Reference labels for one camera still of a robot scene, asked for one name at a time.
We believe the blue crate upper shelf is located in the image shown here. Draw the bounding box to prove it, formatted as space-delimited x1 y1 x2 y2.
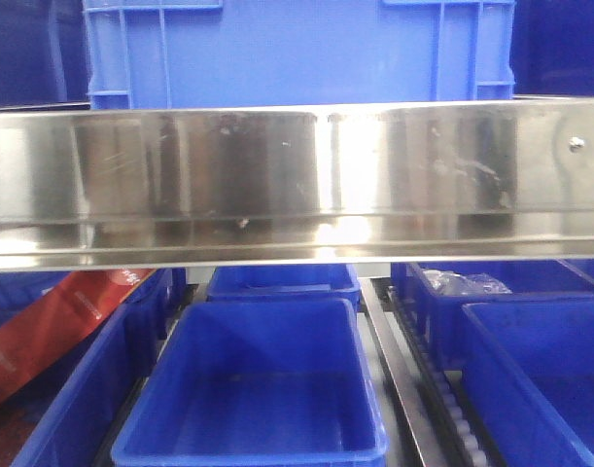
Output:
84 1 515 109

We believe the blue bin centre rear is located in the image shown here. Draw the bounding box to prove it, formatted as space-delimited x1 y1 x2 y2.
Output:
206 264 361 311

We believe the blue bin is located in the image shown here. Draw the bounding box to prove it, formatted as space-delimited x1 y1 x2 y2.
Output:
0 269 186 466
391 260 594 371
111 299 389 466
462 299 594 466
206 264 361 311

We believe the blue bin right rear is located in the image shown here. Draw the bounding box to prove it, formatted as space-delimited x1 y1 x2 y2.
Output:
391 260 594 371

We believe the blue bin centre front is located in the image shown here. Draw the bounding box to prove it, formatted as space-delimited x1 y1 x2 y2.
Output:
111 299 389 466

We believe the clear plastic bag in bin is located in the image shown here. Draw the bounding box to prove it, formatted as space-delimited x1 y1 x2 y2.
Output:
424 269 512 296

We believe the blue bin left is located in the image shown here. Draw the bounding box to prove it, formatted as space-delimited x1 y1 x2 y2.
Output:
0 269 186 466

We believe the blue bin right front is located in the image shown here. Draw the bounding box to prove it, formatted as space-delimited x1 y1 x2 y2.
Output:
462 299 594 466

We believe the red package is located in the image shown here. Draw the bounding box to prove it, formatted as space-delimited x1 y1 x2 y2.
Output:
0 269 155 405

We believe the stainless steel shelf rail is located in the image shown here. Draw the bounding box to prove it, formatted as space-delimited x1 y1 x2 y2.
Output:
0 97 594 271

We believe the roller track rail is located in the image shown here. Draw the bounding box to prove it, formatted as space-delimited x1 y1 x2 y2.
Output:
358 277 506 466

